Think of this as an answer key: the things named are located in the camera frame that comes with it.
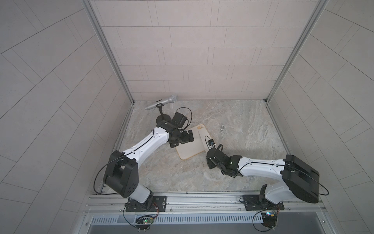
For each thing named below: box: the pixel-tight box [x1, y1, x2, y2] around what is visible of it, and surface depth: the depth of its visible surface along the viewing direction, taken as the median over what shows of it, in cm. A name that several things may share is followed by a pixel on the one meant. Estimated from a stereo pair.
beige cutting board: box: [175, 125, 206, 160], surface depth 90 cm
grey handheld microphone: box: [144, 94, 177, 111], surface depth 90 cm
